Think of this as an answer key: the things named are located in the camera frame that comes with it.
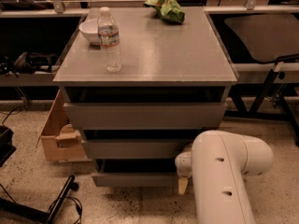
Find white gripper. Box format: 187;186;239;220
175;144;192;195

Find grey bottom drawer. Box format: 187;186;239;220
92;158;177;187

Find grey drawer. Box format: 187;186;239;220
64;103;226;130
92;158;177;187
82;140;192;160

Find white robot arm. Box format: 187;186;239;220
175;130;274;224

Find grey middle drawer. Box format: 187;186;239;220
82;140;192;160

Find grey drawer cabinet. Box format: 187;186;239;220
52;7;239;173

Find grey top drawer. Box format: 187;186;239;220
64;103;226;130

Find cardboard box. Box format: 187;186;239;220
40;91;88;161

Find clear plastic water bottle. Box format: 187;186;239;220
97;7;121;73

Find green chip bag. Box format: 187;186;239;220
143;0;185;23

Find black case on floor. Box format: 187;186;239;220
0;126;16;167

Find white bowl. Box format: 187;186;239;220
79;19;99;45

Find black headphones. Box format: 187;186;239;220
0;52;58;75

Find black stand with cable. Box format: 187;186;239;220
0;175;83;224

